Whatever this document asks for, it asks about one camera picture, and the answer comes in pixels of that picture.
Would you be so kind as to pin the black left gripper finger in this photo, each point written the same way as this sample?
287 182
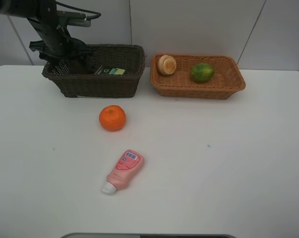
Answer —
88 53
54 66

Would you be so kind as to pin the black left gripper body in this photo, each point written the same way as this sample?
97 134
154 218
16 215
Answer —
56 41

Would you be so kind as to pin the black pump bottle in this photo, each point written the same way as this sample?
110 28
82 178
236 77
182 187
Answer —
108 70

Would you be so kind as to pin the red orange peach fruit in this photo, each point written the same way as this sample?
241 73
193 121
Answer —
166 65

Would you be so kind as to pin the green lime fruit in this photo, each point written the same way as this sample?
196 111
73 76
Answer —
202 72

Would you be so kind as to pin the translucent purple plastic cup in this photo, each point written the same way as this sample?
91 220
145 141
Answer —
79 66

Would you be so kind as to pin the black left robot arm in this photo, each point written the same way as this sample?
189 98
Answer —
39 9

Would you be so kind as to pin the dark brown wicker basket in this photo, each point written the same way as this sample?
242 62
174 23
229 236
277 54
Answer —
128 57

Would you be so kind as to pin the orange mandarin fruit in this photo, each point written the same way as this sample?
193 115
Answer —
112 118

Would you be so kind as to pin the pink squeeze bottle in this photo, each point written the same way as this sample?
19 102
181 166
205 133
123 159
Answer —
128 165

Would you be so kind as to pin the tan wicker basket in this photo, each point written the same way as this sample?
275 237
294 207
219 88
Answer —
226 81

